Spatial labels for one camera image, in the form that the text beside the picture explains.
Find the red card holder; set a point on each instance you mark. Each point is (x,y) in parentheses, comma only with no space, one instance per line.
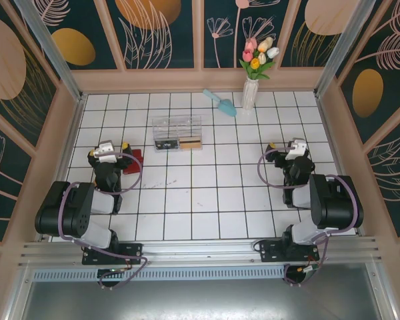
(135,166)

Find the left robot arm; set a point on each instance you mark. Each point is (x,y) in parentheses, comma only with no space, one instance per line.
(76,210)

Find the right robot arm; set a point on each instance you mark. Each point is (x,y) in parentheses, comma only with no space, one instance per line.
(333,200)

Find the black VIP card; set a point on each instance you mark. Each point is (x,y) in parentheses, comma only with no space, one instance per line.
(166,144)

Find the clear acrylic card organizer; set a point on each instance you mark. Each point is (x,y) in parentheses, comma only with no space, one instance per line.
(176,128)

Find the gold card with black stripe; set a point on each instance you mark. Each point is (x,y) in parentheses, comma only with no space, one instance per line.
(190,143)

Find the white ribbed vase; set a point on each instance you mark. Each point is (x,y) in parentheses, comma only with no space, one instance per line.
(249,95)

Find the light blue trowel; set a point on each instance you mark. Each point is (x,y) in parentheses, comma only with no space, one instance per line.
(227,107)

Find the artificial tulip bouquet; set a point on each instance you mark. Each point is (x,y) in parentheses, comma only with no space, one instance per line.
(258,60)

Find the grey metal sheet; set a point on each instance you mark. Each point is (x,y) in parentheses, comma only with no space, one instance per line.
(200,300)

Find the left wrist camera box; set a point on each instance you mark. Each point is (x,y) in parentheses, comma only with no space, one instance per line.
(106,152)

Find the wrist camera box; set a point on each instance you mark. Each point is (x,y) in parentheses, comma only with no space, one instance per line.
(106,152)
(295,150)

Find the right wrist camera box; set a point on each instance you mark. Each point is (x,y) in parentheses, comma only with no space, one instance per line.
(295,150)

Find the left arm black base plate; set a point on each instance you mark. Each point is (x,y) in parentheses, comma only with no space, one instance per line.
(133,253)

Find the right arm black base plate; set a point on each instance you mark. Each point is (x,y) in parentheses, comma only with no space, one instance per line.
(270,253)

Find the aluminium frame post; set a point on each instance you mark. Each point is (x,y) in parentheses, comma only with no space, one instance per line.
(340,46)
(53,56)

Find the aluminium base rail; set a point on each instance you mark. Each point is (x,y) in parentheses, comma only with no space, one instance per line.
(203,250)

